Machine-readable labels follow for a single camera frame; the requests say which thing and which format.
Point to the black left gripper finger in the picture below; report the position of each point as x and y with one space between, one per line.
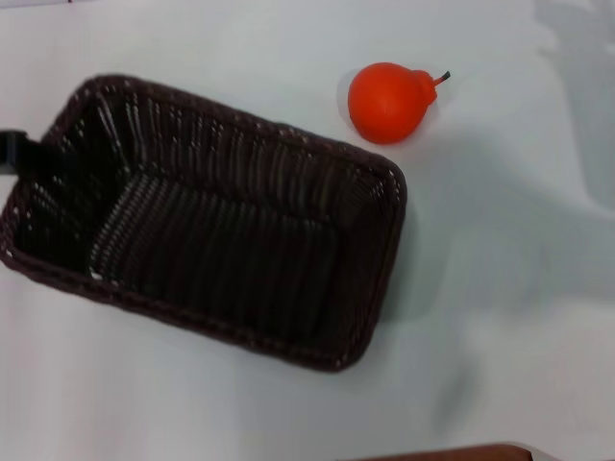
29 152

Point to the dark brown woven basket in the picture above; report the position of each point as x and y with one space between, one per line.
226 259

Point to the orange-red toy pear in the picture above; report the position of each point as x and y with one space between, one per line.
384 105

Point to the brown wooden edge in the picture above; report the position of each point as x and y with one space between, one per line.
456 453

